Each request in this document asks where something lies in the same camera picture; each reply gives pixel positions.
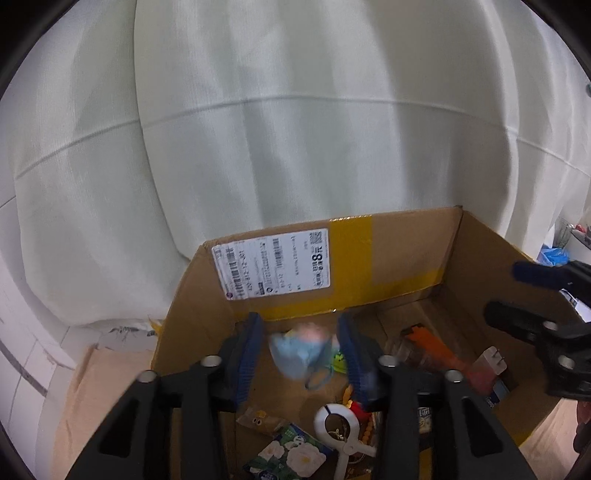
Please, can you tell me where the green white-flower packet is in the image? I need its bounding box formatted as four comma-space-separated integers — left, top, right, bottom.
242, 422, 335, 480

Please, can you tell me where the orange snack packet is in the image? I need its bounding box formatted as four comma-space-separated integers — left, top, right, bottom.
399, 324, 467, 377

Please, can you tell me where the white patterned cloth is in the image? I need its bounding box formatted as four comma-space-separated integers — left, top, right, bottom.
95, 320, 160, 354

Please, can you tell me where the pink pig toy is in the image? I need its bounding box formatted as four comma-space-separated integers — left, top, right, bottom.
293, 322, 331, 347

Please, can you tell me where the brown googly-eye snack packet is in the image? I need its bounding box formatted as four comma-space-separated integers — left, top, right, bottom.
236, 406, 284, 435

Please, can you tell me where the pale curtain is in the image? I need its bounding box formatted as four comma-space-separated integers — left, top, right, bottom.
0, 0, 591, 328

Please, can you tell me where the colourful figure toy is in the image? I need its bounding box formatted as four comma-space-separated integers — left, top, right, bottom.
342, 385, 376, 446

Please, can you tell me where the cardboard box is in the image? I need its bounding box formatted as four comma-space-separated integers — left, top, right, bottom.
150, 205, 571, 480

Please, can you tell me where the blue white small box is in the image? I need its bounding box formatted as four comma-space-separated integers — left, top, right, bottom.
485, 381, 511, 409

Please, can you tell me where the light blue face mask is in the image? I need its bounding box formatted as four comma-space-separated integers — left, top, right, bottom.
269, 325, 342, 392

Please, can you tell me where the white charger plug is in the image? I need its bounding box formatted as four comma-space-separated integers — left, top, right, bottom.
471, 346, 508, 386

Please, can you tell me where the white plastic clip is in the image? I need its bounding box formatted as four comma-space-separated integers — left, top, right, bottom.
314, 402, 379, 480

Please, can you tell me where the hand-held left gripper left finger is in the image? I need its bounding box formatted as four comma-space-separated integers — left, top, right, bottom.
65, 311, 266, 480

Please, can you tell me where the beige blanket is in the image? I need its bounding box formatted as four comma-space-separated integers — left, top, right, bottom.
53, 346, 585, 480

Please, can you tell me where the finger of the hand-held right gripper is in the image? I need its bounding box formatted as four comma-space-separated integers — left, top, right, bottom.
513, 259, 591, 296
484, 300, 591, 400

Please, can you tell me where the blue plastic packet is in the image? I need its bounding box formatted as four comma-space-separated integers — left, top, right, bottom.
540, 247, 572, 268

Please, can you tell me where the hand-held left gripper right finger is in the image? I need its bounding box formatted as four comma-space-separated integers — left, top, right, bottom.
336, 313, 536, 480

